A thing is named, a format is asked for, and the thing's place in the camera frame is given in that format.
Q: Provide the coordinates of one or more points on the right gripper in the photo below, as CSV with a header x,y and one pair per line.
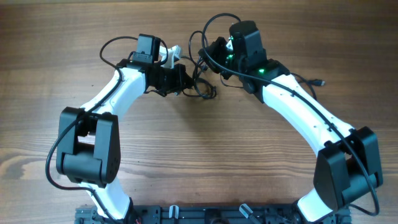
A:
x,y
210,54

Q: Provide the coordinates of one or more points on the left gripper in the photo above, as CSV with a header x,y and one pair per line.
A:
x,y
180,70

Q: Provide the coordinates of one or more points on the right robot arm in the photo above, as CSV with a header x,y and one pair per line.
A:
x,y
348,163

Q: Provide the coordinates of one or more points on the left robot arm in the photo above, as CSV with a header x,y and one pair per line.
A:
x,y
88,149

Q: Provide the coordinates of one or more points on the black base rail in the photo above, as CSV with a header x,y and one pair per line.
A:
x,y
272,213

